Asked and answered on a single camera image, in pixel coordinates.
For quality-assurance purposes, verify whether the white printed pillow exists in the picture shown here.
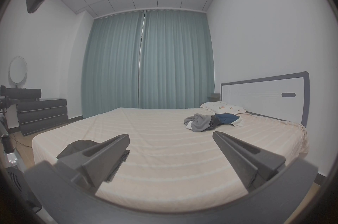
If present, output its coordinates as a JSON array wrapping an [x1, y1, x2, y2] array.
[[199, 101, 247, 115]]

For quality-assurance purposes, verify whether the round white mirror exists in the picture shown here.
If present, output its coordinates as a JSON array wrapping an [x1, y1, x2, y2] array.
[[8, 56, 28, 89]]

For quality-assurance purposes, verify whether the black chest of drawers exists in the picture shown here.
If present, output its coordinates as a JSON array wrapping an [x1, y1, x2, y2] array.
[[4, 88, 70, 137]]

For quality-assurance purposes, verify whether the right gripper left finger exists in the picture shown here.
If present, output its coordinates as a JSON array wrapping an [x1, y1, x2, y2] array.
[[54, 134, 130, 188]]

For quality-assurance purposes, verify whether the bed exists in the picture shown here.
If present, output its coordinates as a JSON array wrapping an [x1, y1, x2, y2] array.
[[32, 71, 310, 213]]

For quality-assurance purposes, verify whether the pile of clothes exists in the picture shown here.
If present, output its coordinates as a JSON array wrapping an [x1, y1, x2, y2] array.
[[183, 113, 244, 133]]

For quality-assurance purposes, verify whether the blue-green curtain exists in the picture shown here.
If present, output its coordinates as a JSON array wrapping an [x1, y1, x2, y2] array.
[[138, 9, 215, 110], [81, 11, 145, 119]]

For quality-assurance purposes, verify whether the black T-shirt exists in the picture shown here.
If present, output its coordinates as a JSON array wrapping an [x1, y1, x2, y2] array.
[[56, 139, 130, 183]]

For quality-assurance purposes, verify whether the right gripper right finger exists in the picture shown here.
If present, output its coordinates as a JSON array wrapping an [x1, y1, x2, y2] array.
[[212, 131, 286, 190]]

